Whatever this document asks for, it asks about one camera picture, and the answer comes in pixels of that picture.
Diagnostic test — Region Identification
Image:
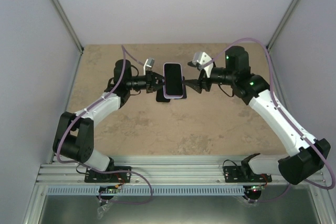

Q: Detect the right controller circuit board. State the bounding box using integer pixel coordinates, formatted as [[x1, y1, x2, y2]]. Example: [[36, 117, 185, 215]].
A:
[[249, 184, 266, 192]]

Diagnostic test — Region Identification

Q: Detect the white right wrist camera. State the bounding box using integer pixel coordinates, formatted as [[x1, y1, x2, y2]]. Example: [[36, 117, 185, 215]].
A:
[[187, 51, 215, 78]]

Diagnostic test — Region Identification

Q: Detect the black phone with white edge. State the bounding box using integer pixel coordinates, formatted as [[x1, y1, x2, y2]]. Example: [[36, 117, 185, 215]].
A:
[[163, 62, 184, 99]]

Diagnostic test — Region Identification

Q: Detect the aluminium frame post right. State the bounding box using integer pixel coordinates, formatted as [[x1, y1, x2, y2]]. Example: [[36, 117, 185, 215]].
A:
[[266, 0, 301, 51]]

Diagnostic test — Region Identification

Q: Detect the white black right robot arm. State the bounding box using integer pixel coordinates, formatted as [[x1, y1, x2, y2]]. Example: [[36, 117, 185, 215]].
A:
[[184, 46, 331, 185]]

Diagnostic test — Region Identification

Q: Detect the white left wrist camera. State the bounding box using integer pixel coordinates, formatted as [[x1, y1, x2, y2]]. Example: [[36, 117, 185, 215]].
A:
[[143, 58, 155, 75]]

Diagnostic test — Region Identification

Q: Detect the black phone case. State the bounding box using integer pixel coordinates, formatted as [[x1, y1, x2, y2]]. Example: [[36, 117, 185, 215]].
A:
[[156, 89, 170, 103]]

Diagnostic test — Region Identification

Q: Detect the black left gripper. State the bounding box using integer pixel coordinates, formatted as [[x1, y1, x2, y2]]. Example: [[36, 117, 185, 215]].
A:
[[126, 70, 171, 93]]

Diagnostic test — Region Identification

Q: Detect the left controller circuit board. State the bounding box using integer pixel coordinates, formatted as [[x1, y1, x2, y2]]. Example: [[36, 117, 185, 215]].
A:
[[98, 185, 122, 194]]

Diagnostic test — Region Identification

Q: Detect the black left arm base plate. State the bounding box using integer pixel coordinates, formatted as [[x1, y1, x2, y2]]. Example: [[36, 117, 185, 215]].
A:
[[84, 166, 132, 184]]

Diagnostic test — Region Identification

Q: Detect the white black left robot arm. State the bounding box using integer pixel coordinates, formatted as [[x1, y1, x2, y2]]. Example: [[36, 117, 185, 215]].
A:
[[53, 58, 163, 182]]

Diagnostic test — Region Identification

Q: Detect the controller circuit board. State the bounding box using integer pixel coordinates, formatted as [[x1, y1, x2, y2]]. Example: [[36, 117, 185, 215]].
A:
[[98, 185, 122, 194], [249, 184, 266, 192]]

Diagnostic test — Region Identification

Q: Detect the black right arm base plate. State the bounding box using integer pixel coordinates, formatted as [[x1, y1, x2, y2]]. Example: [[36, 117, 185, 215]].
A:
[[223, 165, 272, 183]]

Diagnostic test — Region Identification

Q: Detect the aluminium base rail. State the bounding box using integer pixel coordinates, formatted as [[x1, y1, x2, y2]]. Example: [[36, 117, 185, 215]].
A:
[[36, 154, 326, 185]]

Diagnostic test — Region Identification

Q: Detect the grey slotted cable duct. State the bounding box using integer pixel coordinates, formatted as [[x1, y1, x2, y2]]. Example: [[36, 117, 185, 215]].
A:
[[46, 185, 245, 196]]

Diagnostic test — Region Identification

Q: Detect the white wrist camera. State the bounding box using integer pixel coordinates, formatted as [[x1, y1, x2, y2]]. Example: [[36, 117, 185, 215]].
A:
[[187, 51, 215, 78], [143, 58, 155, 75]]

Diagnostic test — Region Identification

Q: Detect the clear plastic bag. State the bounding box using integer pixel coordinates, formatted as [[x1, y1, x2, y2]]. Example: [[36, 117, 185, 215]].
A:
[[97, 204, 109, 220]]

